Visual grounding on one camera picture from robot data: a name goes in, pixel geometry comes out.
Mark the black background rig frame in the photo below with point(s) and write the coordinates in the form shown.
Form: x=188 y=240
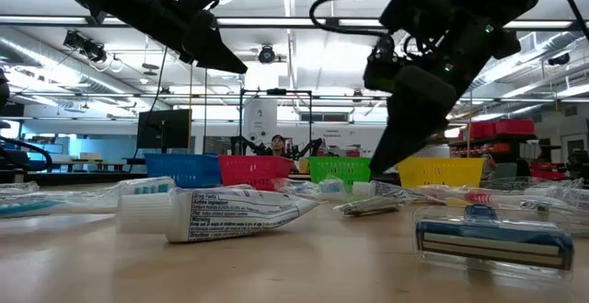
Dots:
x=276 y=91

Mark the dark blue disposable razor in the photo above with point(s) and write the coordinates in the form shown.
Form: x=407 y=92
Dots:
x=492 y=241

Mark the person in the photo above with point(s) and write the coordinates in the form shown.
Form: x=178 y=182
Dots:
x=277 y=144

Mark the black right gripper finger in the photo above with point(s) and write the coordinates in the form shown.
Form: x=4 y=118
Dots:
x=409 y=123

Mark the red plastic basket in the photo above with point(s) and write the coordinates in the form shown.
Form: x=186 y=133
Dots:
x=253 y=169

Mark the overhead light bar beam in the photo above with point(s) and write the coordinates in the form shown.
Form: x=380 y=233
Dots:
x=46 y=19

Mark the yellow plastic basket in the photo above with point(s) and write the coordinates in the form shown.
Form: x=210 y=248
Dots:
x=442 y=171

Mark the black overhead camera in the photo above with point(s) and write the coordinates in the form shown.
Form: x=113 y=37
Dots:
x=266 y=55

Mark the black curved tube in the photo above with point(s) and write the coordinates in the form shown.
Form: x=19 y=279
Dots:
x=32 y=146

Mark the black ceiling camera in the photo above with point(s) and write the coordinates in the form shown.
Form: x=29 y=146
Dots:
x=559 y=59

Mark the green plastic basket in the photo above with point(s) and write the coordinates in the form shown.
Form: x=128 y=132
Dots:
x=338 y=169

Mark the blue plastic basket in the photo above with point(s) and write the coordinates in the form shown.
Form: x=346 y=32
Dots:
x=184 y=170

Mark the black rig-mounted device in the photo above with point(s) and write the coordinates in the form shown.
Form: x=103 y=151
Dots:
x=87 y=47

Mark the black background robot arm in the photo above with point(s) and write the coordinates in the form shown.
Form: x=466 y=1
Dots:
x=313 y=146
x=244 y=144

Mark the red storage bin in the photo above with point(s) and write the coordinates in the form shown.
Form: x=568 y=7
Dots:
x=511 y=127

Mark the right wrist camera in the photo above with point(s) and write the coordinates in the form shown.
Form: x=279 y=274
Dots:
x=382 y=73

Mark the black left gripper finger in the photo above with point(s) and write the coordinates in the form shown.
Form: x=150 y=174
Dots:
x=211 y=50

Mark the red white bagged toothbrush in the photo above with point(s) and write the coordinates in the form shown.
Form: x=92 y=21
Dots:
x=478 y=198

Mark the black monitor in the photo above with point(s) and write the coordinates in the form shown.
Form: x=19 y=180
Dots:
x=163 y=128

